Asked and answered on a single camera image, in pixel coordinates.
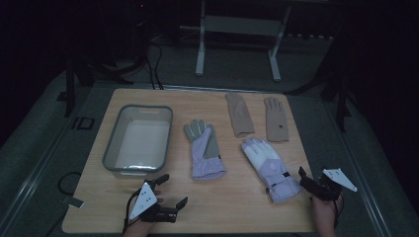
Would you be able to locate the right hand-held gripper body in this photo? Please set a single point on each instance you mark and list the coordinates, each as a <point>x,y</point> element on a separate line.
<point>326,191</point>

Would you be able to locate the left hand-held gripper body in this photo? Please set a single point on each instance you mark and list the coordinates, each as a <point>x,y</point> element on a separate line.
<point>144,200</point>

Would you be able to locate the purple ski glove white back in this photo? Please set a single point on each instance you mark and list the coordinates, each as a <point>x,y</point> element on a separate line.
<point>270,168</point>

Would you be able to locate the grey plastic storage bin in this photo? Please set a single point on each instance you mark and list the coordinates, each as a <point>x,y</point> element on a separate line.
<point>141,144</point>

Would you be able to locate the purple ski glove grey palm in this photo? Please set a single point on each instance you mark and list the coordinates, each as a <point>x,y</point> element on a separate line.
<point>204,161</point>

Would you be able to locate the beige glove with dark dot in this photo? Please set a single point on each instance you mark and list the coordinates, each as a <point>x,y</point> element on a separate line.
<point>276,128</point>

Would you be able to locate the plain beige knit glove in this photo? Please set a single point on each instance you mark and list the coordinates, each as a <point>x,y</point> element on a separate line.
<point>240,118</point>

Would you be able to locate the person's right hand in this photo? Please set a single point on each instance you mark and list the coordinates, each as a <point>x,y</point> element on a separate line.
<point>324,215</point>

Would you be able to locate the person's left hand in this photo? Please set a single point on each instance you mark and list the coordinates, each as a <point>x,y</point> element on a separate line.
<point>140,228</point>

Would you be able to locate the black tripod stand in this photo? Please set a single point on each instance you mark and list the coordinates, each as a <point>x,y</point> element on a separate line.
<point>342,105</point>
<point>69,95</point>

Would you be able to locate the silver metal strip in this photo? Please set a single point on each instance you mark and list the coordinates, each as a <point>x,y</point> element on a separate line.
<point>210,88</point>

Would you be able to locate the white metal stand frame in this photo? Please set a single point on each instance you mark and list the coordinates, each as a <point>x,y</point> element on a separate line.
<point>240,25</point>

